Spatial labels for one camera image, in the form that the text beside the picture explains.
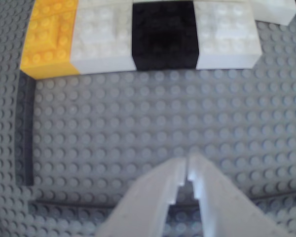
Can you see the grey lego baseplate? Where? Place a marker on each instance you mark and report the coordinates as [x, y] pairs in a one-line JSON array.
[[138, 116]]

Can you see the white lego cube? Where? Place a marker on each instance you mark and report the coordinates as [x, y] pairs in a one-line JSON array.
[[273, 10], [227, 37], [101, 37]]

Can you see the black lego cube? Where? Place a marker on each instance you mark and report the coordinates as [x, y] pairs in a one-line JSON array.
[[162, 37]]

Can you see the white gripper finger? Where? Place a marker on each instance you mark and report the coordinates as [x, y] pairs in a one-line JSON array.
[[224, 209], [148, 197]]

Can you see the orange lego cube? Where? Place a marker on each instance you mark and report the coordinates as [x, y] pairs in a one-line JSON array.
[[47, 37]]

